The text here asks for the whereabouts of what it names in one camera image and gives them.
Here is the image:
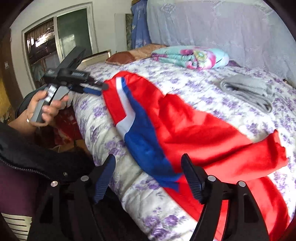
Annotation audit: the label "red pants with striped sides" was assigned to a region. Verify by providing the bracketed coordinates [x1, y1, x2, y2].
[103, 71, 290, 240]

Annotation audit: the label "person's left hand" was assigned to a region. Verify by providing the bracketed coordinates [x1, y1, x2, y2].
[24, 90, 69, 127]

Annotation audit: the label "black jacket sleeve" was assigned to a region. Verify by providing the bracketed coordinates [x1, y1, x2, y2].
[1, 124, 95, 240]

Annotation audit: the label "brown satin pillow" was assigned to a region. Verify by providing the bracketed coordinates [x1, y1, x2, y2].
[105, 44, 166, 65]

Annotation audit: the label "white framed window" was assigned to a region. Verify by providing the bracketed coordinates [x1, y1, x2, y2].
[22, 2, 98, 89]

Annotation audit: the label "blue patterned curtain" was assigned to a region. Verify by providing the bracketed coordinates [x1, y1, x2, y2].
[131, 1, 151, 49]

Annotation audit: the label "purple floral bed quilt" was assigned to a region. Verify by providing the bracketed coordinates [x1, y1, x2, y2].
[73, 58, 295, 240]

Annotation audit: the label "folded teal floral blanket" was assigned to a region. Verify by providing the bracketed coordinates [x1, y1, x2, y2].
[151, 46, 229, 70]

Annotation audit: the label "folded grey garment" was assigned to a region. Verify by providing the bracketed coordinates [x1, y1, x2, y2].
[220, 74, 275, 113]

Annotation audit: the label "lavender lace curtain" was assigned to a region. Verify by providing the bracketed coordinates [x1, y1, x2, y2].
[147, 1, 295, 85]

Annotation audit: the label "gold picture frame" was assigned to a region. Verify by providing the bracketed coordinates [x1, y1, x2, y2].
[77, 50, 111, 70]

